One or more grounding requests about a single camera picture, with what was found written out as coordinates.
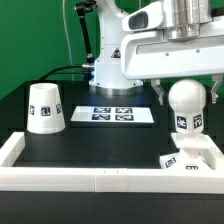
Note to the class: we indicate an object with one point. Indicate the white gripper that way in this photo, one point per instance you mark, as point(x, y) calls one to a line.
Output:
point(171, 43)

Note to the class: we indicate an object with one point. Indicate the white lamp bulb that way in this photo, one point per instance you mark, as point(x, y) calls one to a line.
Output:
point(187, 98)

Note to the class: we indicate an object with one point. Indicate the white lamp base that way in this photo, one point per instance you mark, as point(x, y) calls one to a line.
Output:
point(191, 154)

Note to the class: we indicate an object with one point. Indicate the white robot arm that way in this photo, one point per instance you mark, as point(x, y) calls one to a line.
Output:
point(107, 76)

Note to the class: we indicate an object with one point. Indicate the white marker plate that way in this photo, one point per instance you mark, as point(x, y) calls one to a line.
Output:
point(112, 114)

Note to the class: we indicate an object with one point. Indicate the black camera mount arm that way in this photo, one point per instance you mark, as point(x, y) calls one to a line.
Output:
point(82, 8)

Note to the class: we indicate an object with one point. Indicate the white U-shaped fence frame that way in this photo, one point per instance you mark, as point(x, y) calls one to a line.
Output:
point(14, 178)

